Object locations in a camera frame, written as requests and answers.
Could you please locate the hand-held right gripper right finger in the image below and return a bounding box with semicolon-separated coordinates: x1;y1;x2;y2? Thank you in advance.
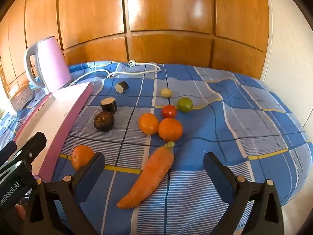
203;152;285;235

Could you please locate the white power cable with plug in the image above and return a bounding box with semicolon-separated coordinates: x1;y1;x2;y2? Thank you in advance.
70;60;161;84

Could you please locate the cylindrical eggplant piece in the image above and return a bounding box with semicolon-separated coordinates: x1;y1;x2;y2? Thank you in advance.
101;98;117;114

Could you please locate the orange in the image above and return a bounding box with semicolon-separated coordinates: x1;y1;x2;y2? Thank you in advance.
158;118;183;142
71;145;95;171
139;113;159;135

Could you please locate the wooden wardrobe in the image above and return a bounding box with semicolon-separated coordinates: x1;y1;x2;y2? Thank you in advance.
0;0;271;98

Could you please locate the carrot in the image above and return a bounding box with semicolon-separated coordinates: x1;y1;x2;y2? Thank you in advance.
116;141;175;209

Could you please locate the small eggplant slice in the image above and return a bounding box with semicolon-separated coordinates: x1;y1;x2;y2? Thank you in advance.
115;81;129;94

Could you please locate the red tomato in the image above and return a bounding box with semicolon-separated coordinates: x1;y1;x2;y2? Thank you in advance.
162;105;178;118

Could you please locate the pink electric kettle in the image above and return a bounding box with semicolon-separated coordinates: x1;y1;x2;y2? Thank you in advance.
24;36;72;95

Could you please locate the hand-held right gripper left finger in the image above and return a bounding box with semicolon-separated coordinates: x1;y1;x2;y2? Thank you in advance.
23;152;106;235

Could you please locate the blue plaid blanket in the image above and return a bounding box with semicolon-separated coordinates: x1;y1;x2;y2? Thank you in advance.
0;60;313;235

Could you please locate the glittery pink box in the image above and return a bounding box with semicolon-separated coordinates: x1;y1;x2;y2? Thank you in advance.
9;86;35;111

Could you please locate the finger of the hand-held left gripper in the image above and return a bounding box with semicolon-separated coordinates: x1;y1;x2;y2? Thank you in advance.
13;132;47;174
0;141;17;163

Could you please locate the round eggplant end piece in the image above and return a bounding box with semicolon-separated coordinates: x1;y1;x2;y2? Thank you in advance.
94;112;115;131

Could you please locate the green tomato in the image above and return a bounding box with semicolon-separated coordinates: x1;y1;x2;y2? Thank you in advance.
177;97;193;113

